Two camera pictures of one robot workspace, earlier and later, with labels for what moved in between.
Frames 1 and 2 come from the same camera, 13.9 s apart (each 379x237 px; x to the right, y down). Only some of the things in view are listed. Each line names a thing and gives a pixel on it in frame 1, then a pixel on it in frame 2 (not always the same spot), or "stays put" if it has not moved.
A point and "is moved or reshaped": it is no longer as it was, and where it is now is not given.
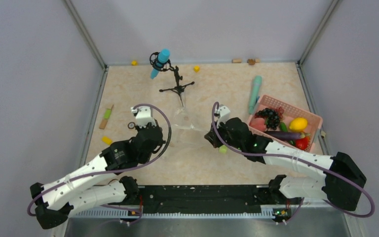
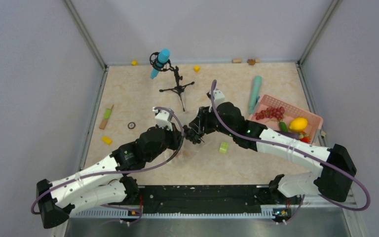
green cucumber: x=283 y=127 stays put
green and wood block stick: x=106 y=116 stays put
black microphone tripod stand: x=166 y=65 stays put
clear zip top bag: x=190 y=128 is moved or reshaped
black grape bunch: x=271 y=116 to x=192 y=136
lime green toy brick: x=223 y=149 stays put
